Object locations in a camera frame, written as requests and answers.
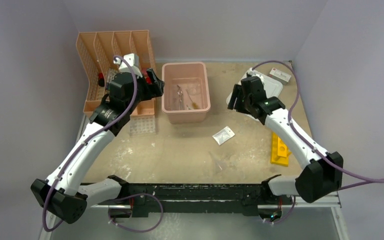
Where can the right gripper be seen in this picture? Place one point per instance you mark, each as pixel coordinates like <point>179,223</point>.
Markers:
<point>237,94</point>

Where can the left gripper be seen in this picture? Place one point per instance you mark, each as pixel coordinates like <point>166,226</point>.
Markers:
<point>154,90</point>

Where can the metal crucible tongs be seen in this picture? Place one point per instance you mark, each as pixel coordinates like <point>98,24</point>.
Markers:
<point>181,99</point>

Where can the clear acrylic tube rack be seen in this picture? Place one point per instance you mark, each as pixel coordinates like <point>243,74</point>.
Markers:
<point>142,125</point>

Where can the white plastic lid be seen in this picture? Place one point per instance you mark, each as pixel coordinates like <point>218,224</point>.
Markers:
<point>272,87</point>

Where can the pink plastic bin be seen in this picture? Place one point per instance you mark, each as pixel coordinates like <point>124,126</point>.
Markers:
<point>184,74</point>

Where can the clear plastic bag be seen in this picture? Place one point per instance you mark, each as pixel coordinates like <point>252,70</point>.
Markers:
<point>223,135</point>

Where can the small glass beaker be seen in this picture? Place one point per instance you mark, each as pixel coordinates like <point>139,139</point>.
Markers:
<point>194,89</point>

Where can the yellow test tube rack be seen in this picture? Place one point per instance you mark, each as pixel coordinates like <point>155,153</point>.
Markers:
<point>279,151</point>

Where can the clear glass funnel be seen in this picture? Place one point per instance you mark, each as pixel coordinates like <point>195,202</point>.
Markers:
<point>218,164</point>

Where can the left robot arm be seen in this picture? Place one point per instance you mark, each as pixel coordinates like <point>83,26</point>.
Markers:
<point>62,193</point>

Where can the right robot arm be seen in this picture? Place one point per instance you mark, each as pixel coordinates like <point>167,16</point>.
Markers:
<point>321,174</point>

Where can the white slide box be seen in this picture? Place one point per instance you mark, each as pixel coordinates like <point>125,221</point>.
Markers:
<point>280,76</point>

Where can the red black bottle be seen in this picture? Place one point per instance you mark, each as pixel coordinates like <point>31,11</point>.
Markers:
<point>101,80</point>

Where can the peach desk organizer rack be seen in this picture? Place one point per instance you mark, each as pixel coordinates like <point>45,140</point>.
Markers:
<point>96,51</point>

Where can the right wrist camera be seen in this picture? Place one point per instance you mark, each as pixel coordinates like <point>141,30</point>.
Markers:
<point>254,73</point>

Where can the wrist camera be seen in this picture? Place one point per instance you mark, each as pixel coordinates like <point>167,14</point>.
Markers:
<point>127,63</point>
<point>254,73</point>

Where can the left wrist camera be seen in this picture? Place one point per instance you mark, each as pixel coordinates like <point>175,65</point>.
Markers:
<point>127,63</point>

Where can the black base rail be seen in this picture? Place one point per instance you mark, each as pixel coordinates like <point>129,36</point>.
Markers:
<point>248,199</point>

